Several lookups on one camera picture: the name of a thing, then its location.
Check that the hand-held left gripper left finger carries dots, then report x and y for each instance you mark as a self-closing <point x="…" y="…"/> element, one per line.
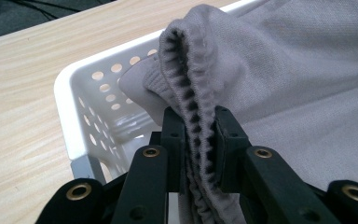
<point x="149" y="186"/>

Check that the grey pants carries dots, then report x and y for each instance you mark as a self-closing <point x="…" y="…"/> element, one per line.
<point x="292" y="77"/>

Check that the white perforated plastic basket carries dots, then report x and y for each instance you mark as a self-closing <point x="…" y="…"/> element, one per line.
<point x="65" y="102"/>

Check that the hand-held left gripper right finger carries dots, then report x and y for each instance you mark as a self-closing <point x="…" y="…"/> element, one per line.
<point x="270" y="186"/>

